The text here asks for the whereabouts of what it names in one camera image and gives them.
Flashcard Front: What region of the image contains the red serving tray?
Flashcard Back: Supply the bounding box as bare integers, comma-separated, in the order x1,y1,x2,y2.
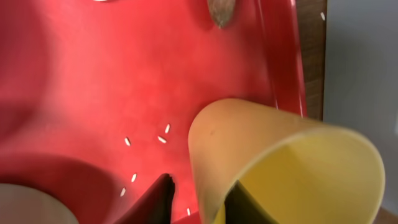
1,0,306,223

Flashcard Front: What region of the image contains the mint green bowl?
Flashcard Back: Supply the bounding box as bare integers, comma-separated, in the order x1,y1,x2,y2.
1,184,78,224

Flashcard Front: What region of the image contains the brown carrot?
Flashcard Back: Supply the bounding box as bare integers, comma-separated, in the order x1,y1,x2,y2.
207,0,236,28

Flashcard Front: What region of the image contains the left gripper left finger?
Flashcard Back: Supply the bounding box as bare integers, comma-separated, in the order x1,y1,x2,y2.
116,173,175,224

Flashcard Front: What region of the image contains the yellow plastic cup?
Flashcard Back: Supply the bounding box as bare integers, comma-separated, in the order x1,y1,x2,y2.
188,98,385,223

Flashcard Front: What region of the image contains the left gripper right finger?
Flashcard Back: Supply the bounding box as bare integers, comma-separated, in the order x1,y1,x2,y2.
224,181,278,224

